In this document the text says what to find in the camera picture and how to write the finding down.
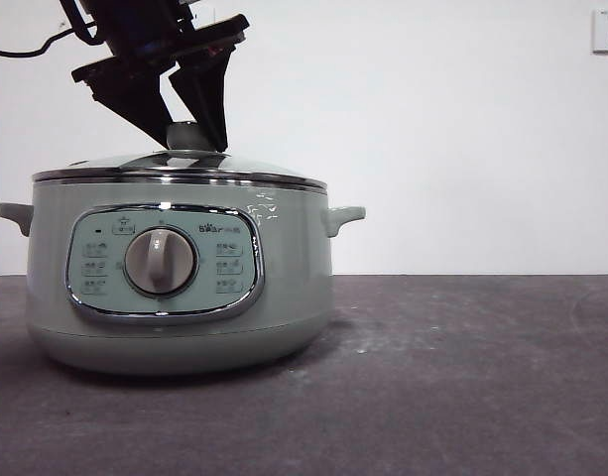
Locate glass lid with green knob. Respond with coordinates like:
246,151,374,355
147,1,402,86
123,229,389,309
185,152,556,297
32,121,328,192

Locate pale green electric cooking pot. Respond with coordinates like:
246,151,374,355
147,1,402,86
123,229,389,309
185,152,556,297
0,178,367,376

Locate black cable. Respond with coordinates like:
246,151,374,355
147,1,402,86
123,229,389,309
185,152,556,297
0,0,99,58

